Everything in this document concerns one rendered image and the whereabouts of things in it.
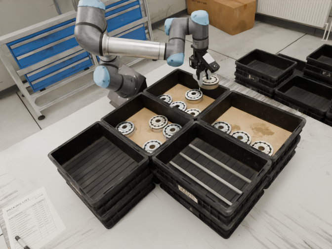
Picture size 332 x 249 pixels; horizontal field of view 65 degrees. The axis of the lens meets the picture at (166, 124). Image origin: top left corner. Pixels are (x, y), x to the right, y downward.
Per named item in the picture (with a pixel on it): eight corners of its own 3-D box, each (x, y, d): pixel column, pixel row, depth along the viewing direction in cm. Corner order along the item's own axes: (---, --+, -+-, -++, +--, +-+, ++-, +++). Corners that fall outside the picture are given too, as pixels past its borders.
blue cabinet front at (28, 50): (33, 92, 279) (5, 43, 241) (92, 64, 308) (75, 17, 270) (34, 93, 277) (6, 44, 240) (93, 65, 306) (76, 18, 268)
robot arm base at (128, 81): (116, 94, 172) (104, 90, 165) (124, 73, 171) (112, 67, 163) (129, 101, 163) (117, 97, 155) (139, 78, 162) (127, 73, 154)
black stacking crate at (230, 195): (155, 174, 119) (150, 158, 111) (196, 137, 132) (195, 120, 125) (227, 229, 96) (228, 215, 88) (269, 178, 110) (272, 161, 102)
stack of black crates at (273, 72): (231, 103, 251) (233, 61, 221) (251, 89, 263) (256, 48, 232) (267, 121, 226) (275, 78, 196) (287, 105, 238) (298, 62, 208)
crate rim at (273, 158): (195, 123, 126) (195, 119, 124) (231, 92, 140) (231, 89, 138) (272, 164, 103) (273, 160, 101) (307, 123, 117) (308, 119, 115)
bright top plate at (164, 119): (145, 124, 138) (145, 123, 137) (157, 113, 143) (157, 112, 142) (159, 131, 132) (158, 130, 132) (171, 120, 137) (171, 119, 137)
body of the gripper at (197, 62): (199, 62, 134) (198, 39, 126) (212, 67, 129) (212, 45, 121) (188, 67, 131) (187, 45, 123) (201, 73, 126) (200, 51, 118)
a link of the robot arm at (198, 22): (189, 9, 115) (209, 8, 113) (191, 33, 122) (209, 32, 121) (187, 17, 109) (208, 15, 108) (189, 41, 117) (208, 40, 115)
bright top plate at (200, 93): (206, 93, 150) (206, 92, 150) (195, 102, 146) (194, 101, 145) (192, 87, 156) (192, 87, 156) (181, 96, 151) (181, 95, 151)
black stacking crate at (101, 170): (57, 170, 128) (47, 155, 121) (104, 136, 142) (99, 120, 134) (101, 220, 105) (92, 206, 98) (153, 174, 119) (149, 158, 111)
